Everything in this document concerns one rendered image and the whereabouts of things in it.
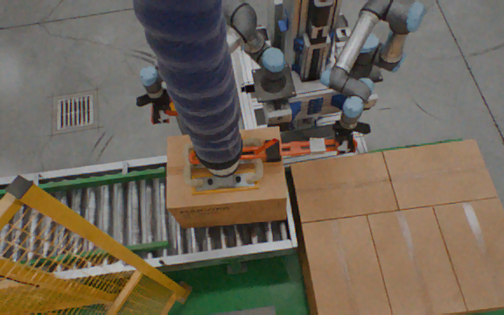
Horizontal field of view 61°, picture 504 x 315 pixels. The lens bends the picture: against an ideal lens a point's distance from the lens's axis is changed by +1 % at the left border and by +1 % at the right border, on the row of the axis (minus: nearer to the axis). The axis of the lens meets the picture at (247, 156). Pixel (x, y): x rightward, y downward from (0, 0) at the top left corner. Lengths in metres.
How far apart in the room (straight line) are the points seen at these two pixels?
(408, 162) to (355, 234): 0.60
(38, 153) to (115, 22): 1.43
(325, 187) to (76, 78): 2.45
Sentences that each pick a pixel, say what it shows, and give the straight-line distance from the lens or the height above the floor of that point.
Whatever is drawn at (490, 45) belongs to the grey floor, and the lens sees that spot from 4.34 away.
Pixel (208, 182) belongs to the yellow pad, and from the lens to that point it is 2.08.
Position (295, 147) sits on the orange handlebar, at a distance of 2.02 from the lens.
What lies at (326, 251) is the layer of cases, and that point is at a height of 0.54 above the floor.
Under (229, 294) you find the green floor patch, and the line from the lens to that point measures 3.07.
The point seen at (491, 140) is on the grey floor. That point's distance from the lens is 3.81.
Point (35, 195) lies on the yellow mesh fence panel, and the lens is 1.18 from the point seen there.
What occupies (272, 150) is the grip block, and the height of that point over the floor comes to 1.22.
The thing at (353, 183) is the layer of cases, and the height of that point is 0.54.
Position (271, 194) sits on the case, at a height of 1.07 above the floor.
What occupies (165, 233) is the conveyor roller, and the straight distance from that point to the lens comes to 2.64.
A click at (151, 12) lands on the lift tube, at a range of 1.10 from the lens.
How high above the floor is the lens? 3.04
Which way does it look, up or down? 65 degrees down
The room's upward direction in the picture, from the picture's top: 6 degrees counter-clockwise
